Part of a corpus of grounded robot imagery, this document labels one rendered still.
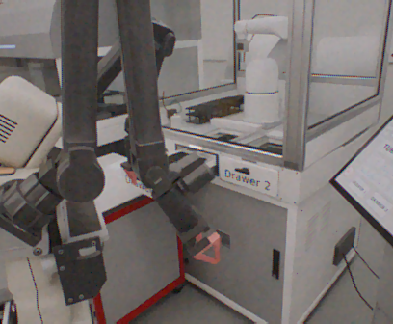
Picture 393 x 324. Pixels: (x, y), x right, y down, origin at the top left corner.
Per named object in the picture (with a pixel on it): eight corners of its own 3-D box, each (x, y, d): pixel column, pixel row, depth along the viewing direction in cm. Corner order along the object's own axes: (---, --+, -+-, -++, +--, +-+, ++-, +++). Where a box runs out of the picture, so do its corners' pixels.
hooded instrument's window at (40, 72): (69, 136, 203) (55, 58, 187) (-19, 105, 320) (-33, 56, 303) (198, 102, 279) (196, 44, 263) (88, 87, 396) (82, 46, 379)
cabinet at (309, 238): (289, 355, 160) (301, 207, 132) (151, 265, 228) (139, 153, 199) (360, 258, 224) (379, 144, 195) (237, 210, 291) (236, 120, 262)
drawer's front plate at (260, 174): (275, 197, 137) (276, 172, 133) (220, 178, 156) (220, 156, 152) (277, 195, 138) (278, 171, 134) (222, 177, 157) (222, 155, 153)
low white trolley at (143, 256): (105, 357, 164) (78, 222, 137) (49, 296, 205) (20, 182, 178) (188, 292, 203) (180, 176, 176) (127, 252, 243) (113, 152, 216)
